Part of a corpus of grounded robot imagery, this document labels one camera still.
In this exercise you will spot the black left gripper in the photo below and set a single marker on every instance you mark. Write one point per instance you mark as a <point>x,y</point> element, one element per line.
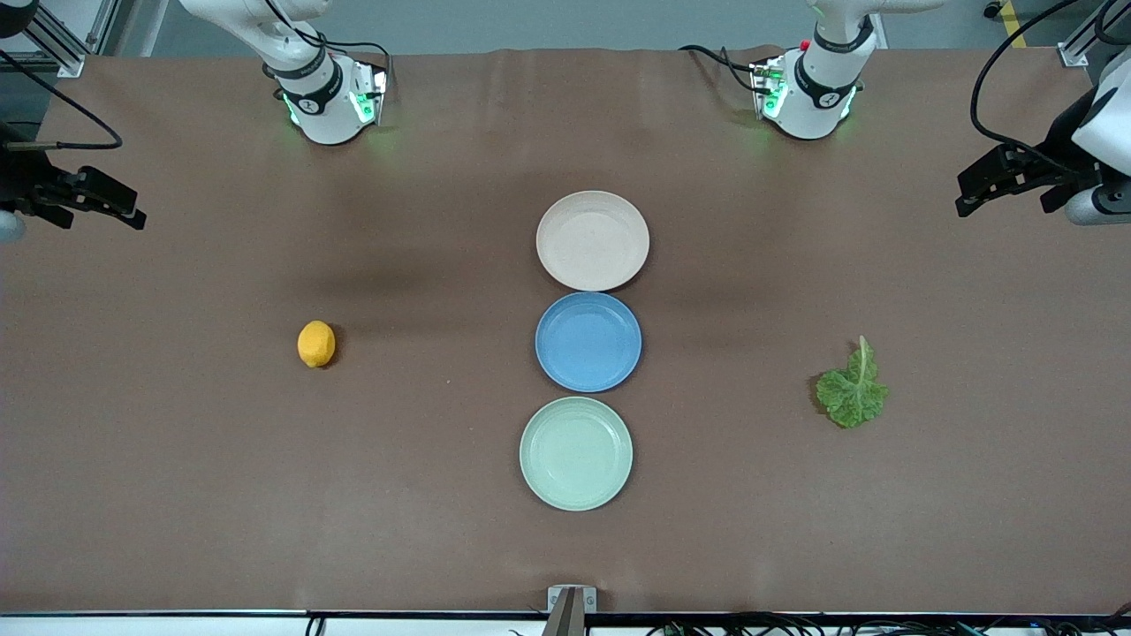
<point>1064,144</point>

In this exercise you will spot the brown table cover mat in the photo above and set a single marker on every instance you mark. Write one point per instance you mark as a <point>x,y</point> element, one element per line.
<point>265,486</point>

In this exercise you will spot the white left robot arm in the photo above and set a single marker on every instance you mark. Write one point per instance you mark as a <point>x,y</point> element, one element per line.
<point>817,106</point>

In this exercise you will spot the green lettuce leaf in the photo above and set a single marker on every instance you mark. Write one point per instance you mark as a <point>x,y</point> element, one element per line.
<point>853,397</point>

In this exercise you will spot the pale green round plate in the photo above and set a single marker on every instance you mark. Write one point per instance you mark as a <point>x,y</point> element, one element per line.
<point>576,454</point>

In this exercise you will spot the yellow lemon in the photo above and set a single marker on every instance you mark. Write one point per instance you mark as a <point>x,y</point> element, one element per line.
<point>316,344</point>

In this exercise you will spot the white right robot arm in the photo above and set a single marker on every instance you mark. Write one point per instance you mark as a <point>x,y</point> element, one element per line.
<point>322,115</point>

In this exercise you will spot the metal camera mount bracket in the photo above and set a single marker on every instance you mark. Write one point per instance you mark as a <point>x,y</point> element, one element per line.
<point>571,601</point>

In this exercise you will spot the blue round plate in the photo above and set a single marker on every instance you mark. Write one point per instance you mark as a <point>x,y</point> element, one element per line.
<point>588,343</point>

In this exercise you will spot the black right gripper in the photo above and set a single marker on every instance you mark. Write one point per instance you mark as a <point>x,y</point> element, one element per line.
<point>19,184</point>

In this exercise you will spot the aluminium frame profile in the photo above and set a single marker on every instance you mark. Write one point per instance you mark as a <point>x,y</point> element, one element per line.
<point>62,44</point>
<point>1080,49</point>

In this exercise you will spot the metal base connector box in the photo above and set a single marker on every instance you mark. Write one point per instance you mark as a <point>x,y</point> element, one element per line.
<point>765,84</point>
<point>373,88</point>

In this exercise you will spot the beige round plate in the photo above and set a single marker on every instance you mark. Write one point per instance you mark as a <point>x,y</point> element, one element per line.
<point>592,240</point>

